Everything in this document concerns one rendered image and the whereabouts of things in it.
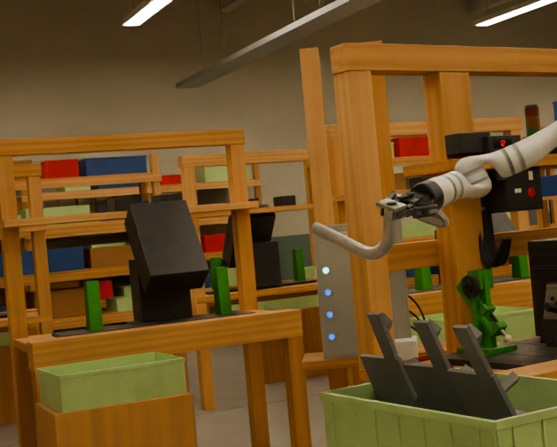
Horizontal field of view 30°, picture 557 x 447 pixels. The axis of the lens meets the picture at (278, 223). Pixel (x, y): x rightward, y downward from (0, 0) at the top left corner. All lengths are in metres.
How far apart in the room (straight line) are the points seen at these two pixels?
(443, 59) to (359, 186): 0.58
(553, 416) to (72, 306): 8.03
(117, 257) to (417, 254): 6.65
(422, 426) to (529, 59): 2.00
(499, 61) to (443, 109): 0.33
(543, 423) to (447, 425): 0.19
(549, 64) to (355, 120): 0.95
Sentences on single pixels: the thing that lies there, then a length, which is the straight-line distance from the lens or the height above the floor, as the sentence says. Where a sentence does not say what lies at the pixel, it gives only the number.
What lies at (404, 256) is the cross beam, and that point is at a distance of 3.52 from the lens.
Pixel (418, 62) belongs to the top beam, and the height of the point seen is 1.88.
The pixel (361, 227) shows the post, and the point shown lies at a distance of 3.31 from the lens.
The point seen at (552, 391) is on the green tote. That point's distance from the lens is 2.49.
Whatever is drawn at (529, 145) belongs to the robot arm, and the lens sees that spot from 2.55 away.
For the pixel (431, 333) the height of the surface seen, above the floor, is 1.11.
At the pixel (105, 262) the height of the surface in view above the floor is 1.19.
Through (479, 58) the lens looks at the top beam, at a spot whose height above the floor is 1.90.
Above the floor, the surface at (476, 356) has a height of 1.07.
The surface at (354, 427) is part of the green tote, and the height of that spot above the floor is 0.89.
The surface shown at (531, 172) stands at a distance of 3.68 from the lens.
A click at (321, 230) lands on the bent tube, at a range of 2.47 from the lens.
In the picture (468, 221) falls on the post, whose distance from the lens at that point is 3.60.
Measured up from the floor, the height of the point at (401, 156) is 2.02.
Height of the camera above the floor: 1.37
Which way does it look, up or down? level
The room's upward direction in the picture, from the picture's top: 5 degrees counter-clockwise
